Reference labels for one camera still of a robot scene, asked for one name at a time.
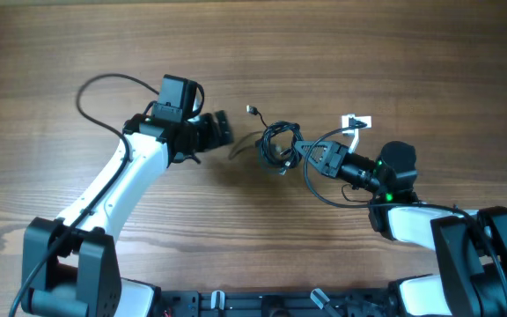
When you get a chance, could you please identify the black cable bundle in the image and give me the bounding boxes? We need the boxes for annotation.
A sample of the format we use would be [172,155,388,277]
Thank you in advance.
[228,104,305,176]

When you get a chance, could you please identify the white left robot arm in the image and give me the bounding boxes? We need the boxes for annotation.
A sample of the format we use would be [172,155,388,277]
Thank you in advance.
[9,75,232,317]

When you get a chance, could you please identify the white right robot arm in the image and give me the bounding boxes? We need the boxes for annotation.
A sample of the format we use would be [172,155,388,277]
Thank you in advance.
[294,141,507,316]

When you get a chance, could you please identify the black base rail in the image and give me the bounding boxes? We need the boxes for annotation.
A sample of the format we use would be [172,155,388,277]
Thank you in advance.
[150,288,398,317]

